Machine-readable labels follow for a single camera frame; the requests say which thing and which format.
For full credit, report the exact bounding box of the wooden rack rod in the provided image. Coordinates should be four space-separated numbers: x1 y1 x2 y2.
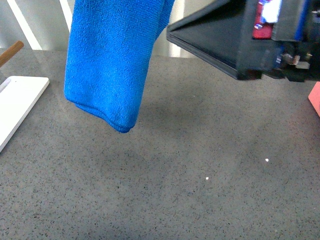
0 40 24 67

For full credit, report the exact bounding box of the pink box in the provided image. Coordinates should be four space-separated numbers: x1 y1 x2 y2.
308 81 320 117

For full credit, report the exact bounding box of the white rack base board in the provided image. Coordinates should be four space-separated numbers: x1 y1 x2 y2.
0 76 50 150

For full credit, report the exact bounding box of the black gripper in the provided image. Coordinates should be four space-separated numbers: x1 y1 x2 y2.
166 0 320 82

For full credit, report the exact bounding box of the blue microfiber cloth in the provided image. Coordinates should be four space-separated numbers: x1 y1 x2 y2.
64 0 174 133

